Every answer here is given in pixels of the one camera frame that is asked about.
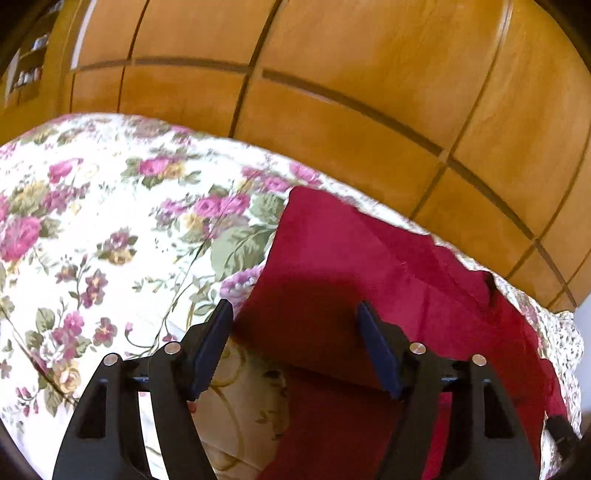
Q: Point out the floral bedspread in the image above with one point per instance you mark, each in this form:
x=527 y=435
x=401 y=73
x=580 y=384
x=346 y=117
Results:
x=115 y=240

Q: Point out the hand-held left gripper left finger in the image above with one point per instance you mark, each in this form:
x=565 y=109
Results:
x=213 y=342

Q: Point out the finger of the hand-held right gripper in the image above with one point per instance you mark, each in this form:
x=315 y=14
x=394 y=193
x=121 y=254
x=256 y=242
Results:
x=562 y=431

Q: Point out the wooden bookshelf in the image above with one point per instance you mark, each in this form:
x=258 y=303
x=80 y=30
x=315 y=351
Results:
x=30 y=60

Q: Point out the wooden wardrobe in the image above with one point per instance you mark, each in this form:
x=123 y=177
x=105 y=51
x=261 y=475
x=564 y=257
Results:
x=351 y=78

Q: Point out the dark red garment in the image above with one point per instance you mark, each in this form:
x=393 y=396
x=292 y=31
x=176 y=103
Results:
x=415 y=295

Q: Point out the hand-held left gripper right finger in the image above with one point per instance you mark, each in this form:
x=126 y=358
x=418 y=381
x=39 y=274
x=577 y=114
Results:
x=377 y=347

